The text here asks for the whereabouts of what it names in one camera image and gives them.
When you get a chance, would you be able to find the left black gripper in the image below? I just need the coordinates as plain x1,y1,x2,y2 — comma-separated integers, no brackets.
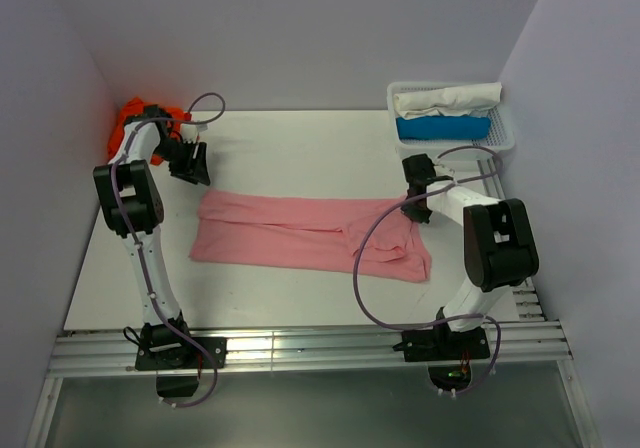
153,138,211,185

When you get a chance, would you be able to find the pink t shirt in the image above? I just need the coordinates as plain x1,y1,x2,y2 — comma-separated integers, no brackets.
190,190,432,283

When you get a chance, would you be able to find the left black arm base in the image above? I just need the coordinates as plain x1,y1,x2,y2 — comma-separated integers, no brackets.
122,324,227,402

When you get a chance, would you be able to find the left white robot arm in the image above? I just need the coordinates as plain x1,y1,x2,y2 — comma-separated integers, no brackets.
93,104,210,367

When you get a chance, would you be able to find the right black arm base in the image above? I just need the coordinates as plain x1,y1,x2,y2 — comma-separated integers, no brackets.
392,324,490,391

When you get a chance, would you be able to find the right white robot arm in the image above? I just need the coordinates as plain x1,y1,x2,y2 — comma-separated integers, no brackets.
401,154,539,358

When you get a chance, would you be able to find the rolled blue t shirt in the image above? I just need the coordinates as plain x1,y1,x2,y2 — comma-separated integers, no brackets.
395,115,491,141

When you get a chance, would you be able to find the orange t shirt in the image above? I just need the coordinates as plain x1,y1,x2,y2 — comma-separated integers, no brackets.
107,97,192,159

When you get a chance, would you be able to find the rolled white t shirt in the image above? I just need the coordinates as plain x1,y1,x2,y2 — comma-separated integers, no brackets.
391,82,502,120

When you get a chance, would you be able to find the white plastic basket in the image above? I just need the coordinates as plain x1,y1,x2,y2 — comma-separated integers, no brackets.
387,81,515,161

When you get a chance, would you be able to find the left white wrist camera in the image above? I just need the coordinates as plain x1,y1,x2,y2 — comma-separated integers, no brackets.
179,120,208,144

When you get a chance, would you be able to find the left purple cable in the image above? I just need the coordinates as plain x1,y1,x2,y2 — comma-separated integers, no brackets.
110,91,227,410

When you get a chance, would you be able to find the purple cable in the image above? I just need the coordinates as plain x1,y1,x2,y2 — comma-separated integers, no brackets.
352,145,505,399
110,91,227,410

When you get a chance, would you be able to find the aluminium rail frame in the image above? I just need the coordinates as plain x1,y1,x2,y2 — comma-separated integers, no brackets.
24,157,601,448

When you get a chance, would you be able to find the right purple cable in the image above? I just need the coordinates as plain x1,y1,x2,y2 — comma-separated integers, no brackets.
352,145,505,399

